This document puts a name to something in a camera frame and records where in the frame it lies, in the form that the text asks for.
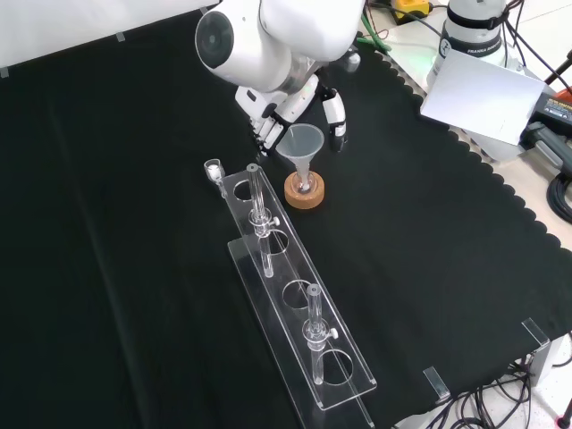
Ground green cable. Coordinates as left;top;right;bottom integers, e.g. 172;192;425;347
356;6;392;54

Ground silver metal bracket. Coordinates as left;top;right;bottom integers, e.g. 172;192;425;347
528;340;565;391

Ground clear plastic funnel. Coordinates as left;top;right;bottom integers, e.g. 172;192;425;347
275;124;325;189

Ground tangled black floor cables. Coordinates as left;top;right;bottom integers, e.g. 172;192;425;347
392;357;572;429

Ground black tripod leg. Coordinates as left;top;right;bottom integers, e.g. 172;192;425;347
543;46;572;93

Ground black and orange power box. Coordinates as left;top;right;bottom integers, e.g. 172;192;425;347
534;87;572;131

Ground pale board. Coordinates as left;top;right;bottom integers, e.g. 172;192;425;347
419;47;549;147

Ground black plug block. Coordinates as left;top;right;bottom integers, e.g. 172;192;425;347
521;120;572;172

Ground black cloth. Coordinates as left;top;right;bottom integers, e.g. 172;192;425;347
0;0;572;429

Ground clear funnel stand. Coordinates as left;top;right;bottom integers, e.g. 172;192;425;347
221;163;378;429

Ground yellow stop button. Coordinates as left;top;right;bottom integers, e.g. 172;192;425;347
391;0;433;24

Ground coiled black cable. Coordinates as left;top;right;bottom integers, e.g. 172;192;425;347
547;172;572;224

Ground clear cloth clamp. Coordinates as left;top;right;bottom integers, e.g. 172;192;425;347
422;366;452;401
520;317;551;349

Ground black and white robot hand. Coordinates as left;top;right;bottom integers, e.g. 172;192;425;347
234;73;349;157

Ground cork ring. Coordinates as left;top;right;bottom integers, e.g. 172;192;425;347
284;172;326;209

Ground glass round-bottom flask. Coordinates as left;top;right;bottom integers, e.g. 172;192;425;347
290;172;317;196

